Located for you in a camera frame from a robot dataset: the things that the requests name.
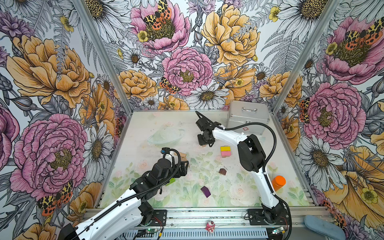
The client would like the yellow wood block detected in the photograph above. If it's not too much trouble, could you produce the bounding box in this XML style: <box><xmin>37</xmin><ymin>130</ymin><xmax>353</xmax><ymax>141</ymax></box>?
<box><xmin>220</xmin><ymin>146</ymin><xmax>231</xmax><ymax>152</ymax></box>

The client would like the pink wood block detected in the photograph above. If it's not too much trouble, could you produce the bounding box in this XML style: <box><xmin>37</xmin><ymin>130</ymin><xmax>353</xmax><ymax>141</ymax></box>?
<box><xmin>221</xmin><ymin>151</ymin><xmax>232</xmax><ymax>158</ymax></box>

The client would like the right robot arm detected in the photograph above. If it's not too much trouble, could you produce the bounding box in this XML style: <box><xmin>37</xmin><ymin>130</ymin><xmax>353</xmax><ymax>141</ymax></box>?
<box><xmin>197</xmin><ymin>127</ymin><xmax>285</xmax><ymax>224</ymax></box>

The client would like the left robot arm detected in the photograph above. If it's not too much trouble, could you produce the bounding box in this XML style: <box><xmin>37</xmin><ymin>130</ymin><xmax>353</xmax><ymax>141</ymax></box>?
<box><xmin>58</xmin><ymin>158</ymin><xmax>189</xmax><ymax>240</ymax></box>

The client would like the green wood block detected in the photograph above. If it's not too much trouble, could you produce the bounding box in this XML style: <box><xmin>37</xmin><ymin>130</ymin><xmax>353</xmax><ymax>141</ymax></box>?
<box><xmin>166</xmin><ymin>178</ymin><xmax>176</xmax><ymax>186</ymax></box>

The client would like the purple wood block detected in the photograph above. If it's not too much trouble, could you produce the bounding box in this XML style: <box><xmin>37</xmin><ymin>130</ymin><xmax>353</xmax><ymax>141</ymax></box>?
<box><xmin>201</xmin><ymin>186</ymin><xmax>211</xmax><ymax>198</ymax></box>

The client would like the dark brown wood block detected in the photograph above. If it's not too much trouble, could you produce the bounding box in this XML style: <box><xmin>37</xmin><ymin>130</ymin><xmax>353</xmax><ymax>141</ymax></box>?
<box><xmin>219</xmin><ymin>168</ymin><xmax>227</xmax><ymax>176</ymax></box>

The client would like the silver metal first-aid case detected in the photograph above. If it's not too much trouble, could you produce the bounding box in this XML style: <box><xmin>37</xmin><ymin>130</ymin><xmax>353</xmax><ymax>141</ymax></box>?
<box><xmin>226</xmin><ymin>101</ymin><xmax>270</xmax><ymax>128</ymax></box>

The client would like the small pink red toy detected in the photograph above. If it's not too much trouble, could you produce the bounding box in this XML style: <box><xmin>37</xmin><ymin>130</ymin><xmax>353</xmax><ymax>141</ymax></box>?
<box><xmin>205</xmin><ymin>221</ymin><xmax>216</xmax><ymax>234</ymax></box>

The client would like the orange plastic bottle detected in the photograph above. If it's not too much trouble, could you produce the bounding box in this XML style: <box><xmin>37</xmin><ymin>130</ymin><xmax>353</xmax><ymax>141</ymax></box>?
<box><xmin>272</xmin><ymin>176</ymin><xmax>287</xmax><ymax>191</ymax></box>

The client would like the grey blue cushion pad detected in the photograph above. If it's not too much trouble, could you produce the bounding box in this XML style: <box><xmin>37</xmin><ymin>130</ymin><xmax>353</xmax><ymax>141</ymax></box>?
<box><xmin>304</xmin><ymin>215</ymin><xmax>346</xmax><ymax>240</ymax></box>

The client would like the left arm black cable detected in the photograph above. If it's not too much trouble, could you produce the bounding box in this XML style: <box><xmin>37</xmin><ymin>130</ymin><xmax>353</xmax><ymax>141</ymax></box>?
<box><xmin>74</xmin><ymin>147</ymin><xmax>182</xmax><ymax>238</ymax></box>

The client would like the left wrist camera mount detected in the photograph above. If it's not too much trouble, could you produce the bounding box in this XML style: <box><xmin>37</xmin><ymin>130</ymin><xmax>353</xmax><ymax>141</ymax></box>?
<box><xmin>161</xmin><ymin>147</ymin><xmax>174</xmax><ymax>158</ymax></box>

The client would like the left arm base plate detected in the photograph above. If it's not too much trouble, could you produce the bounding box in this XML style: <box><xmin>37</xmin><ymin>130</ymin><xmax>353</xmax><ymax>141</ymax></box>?
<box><xmin>140</xmin><ymin>210</ymin><xmax>168</xmax><ymax>227</ymax></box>

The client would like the aluminium front rail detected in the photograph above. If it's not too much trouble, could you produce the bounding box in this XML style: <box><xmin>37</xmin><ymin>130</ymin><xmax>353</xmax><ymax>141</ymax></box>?
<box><xmin>114</xmin><ymin>206</ymin><xmax>333</xmax><ymax>240</ymax></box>

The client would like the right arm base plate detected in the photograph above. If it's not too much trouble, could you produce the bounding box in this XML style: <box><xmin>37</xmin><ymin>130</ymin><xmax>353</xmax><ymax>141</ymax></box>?
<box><xmin>244</xmin><ymin>209</ymin><xmax>291</xmax><ymax>226</ymax></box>

